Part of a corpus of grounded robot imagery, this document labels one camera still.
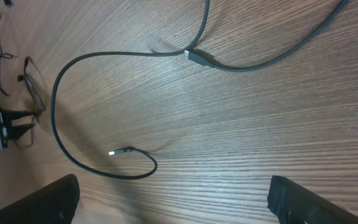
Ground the black USB cable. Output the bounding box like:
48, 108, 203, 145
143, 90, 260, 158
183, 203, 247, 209
50, 0, 351, 180

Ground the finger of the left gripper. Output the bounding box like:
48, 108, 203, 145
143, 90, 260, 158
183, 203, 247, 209
9, 110, 39, 120
9, 123, 35, 140

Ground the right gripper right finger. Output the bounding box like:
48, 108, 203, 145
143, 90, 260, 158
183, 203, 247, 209
267, 175, 358, 224

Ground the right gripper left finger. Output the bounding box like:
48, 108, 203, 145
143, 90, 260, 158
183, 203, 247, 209
0, 174, 80, 224

